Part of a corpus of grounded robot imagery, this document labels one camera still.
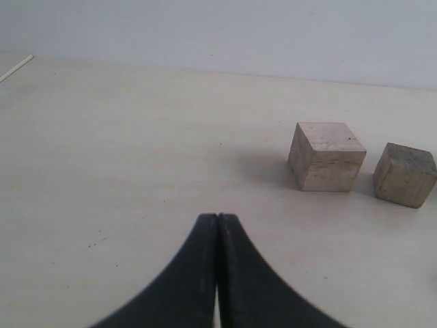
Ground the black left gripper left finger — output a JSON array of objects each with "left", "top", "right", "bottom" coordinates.
[{"left": 94, "top": 213, "right": 218, "bottom": 328}]

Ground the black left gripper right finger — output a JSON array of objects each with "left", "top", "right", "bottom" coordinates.
[{"left": 216, "top": 213, "right": 344, "bottom": 327}]

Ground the second largest wooden cube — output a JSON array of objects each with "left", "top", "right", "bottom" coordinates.
[{"left": 287, "top": 122, "right": 367, "bottom": 193}]

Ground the third largest wooden cube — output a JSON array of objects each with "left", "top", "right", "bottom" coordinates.
[{"left": 373, "top": 143, "right": 436, "bottom": 208}]

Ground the white strip on table edge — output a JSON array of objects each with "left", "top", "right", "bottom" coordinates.
[{"left": 0, "top": 55, "right": 34, "bottom": 83}]

